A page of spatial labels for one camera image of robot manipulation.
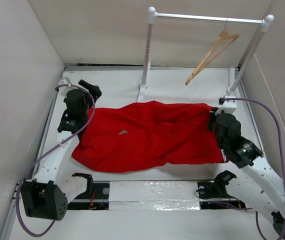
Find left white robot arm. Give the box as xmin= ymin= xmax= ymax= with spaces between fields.
xmin=20 ymin=78 xmax=102 ymax=221

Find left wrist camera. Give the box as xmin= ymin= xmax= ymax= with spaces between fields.
xmin=55 ymin=77 xmax=73 ymax=98

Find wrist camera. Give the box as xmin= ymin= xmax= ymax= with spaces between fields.
xmin=215 ymin=95 xmax=237 ymax=115
xmin=55 ymin=77 xmax=73 ymax=98

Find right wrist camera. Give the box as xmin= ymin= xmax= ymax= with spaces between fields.
xmin=215 ymin=95 xmax=237 ymax=115

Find red trousers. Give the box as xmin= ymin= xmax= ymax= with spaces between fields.
xmin=72 ymin=101 xmax=227 ymax=173

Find white clothes rack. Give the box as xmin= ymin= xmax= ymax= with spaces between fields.
xmin=137 ymin=6 xmax=275 ymax=103

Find wooden clothes hanger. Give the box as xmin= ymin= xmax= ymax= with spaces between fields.
xmin=185 ymin=22 xmax=240 ymax=86

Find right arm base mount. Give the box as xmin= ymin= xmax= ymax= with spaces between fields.
xmin=194 ymin=170 xmax=252 ymax=211

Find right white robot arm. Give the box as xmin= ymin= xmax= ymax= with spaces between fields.
xmin=207 ymin=107 xmax=285 ymax=240

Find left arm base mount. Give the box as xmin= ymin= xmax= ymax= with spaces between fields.
xmin=67 ymin=173 xmax=110 ymax=211

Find silver taped foam strip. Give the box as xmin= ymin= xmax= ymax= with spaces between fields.
xmin=108 ymin=180 xmax=200 ymax=211

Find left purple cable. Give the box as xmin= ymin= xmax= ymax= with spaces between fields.
xmin=15 ymin=84 xmax=96 ymax=238

